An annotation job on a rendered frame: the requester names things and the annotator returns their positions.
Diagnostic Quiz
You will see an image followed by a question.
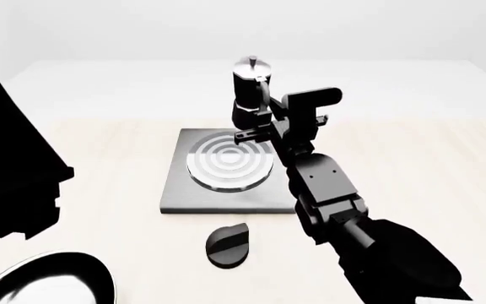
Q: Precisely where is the round ringed burner plate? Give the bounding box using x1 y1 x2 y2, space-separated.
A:
186 130 275 193

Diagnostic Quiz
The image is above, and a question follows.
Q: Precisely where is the black frying pan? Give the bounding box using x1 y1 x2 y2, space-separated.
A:
0 251 118 304

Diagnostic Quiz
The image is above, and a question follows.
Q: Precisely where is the black stove knob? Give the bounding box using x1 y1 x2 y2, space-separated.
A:
204 222 250 270

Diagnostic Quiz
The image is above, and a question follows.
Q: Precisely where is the grey square stove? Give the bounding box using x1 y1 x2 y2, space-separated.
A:
159 127 300 215

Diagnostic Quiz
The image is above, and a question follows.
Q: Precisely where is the black silver moka pot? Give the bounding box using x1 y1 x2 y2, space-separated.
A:
229 56 274 128

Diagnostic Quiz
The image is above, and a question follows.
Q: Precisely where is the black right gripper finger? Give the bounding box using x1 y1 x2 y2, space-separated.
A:
267 96 289 122
254 109 274 129

